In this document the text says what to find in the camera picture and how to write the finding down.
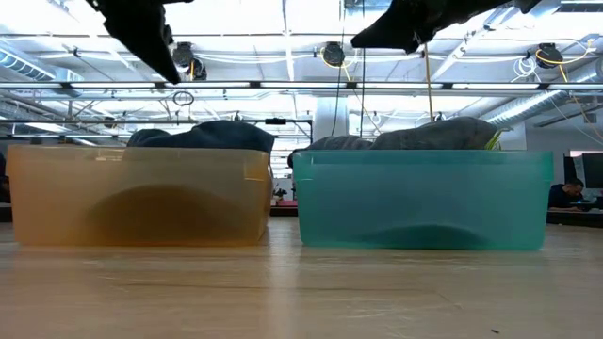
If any person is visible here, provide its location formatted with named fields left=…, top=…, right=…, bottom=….
left=547, top=177, right=589, bottom=212

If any teal translucent plastic bin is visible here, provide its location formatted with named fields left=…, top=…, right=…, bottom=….
left=290, top=149, right=556, bottom=252

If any silver ventilation duct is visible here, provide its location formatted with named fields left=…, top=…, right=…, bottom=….
left=480, top=60, right=603, bottom=129

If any navy denim cap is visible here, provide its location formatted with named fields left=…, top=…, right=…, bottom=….
left=155, top=120, right=276, bottom=153
left=125, top=128, right=171, bottom=149

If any orange translucent plastic bin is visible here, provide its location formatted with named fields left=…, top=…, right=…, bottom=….
left=6, top=143, right=275, bottom=248

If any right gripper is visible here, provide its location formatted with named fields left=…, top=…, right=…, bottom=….
left=350, top=0, right=543, bottom=55

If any long ceiling light rail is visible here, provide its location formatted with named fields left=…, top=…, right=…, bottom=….
left=0, top=79, right=603, bottom=93

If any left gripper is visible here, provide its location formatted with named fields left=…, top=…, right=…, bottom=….
left=86, top=0, right=194, bottom=85

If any yellow hanging cable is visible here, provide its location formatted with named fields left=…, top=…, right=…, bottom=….
left=422, top=43, right=435, bottom=124

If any small potted green plant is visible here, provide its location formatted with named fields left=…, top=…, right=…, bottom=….
left=483, top=125, right=513, bottom=152

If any black ceiling cable reel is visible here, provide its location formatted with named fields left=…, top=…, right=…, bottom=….
left=171, top=40, right=208, bottom=82
left=321, top=40, right=348, bottom=69
left=535, top=41, right=565, bottom=71

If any black computer monitor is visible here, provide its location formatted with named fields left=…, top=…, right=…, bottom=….
left=581, top=153, right=603, bottom=189

